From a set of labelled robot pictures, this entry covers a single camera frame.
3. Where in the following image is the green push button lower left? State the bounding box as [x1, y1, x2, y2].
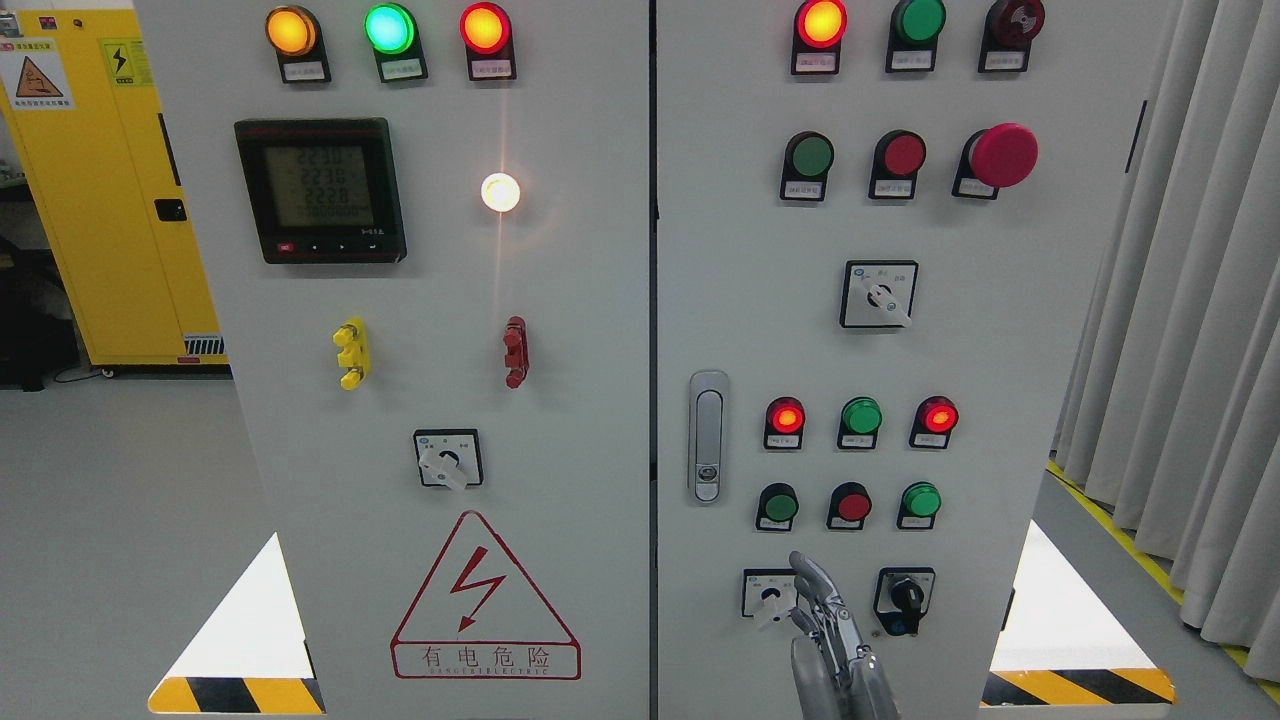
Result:
[755, 482, 799, 532]

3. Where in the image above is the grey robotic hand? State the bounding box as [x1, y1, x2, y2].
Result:
[788, 551, 901, 719]

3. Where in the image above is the upper right rotary switch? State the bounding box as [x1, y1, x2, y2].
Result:
[838, 260, 919, 328]

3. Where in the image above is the white lit indicator light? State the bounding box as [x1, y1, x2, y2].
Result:
[480, 172, 522, 213]

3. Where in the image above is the black key selector switch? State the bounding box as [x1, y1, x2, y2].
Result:
[873, 568, 936, 635]

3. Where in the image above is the left door rotary switch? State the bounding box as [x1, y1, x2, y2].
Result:
[412, 429, 484, 489]

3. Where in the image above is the silver door handle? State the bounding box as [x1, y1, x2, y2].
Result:
[687, 370, 730, 503]

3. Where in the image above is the red push button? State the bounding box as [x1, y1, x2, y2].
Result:
[867, 129, 927, 200]
[826, 482, 873, 530]

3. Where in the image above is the digital power meter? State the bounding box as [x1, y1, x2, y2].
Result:
[234, 117, 407, 264]

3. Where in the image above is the red lit light middle left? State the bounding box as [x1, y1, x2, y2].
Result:
[763, 396, 806, 451]

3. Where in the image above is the red lit light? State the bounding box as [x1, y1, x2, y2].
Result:
[909, 395, 959, 450]
[763, 396, 806, 451]

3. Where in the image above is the red indicator light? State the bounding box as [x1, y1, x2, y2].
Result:
[790, 0, 849, 76]
[460, 1, 517, 81]

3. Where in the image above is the red indicator light left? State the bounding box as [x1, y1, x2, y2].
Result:
[460, 1, 517, 81]

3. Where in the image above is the red push button upper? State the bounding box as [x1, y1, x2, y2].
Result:
[867, 129, 927, 200]

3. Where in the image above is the green indicator light left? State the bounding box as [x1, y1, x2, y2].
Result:
[364, 3, 428, 83]

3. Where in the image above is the red push button lower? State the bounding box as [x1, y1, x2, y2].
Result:
[826, 482, 873, 530]

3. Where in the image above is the orange indicator light left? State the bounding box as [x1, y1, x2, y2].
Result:
[265, 5, 332, 85]

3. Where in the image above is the green indicator light right top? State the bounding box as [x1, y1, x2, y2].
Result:
[884, 0, 947, 73]

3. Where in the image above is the red electric hazard sign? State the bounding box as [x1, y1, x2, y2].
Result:
[390, 510, 582, 680]

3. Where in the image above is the green push button lower right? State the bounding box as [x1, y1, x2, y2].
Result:
[896, 480, 942, 530]

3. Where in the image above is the left cabinet door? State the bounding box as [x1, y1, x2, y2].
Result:
[134, 1, 652, 719]

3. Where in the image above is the yellow terminal connector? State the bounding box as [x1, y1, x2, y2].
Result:
[332, 316, 370, 391]

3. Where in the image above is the red indicator light right top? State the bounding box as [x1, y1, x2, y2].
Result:
[790, 0, 849, 76]

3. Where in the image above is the red emergency stop button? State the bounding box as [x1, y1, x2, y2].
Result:
[951, 122, 1039, 200]

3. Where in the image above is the grey curtain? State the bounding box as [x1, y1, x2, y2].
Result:
[1055, 1, 1279, 682]

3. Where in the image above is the lower white rotary switch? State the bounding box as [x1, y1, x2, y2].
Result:
[741, 568, 797, 632]

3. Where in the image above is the yellow safety cabinet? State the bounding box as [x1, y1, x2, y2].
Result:
[3, 8, 228, 368]

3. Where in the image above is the green light middle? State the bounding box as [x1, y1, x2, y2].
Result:
[837, 396, 884, 451]

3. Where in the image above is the green push button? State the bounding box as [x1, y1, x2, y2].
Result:
[896, 480, 942, 530]
[780, 131, 835, 202]
[755, 482, 799, 532]

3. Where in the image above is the red terminal connector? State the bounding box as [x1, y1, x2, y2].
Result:
[502, 316, 530, 389]

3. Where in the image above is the red lit light middle right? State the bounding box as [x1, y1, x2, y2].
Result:
[909, 395, 959, 450]

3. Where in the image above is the green indicator light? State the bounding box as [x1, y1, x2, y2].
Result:
[364, 3, 428, 83]
[884, 0, 947, 73]

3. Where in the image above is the right cabinet door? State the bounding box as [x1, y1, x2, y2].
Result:
[655, 1, 1175, 719]

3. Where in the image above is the cabinet door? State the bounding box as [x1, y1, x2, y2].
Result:
[134, 1, 652, 719]
[655, 1, 1175, 719]

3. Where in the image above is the dark red buzzer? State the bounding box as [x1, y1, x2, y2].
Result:
[977, 0, 1046, 74]

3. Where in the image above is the green push button upper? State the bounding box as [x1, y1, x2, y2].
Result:
[780, 131, 835, 202]

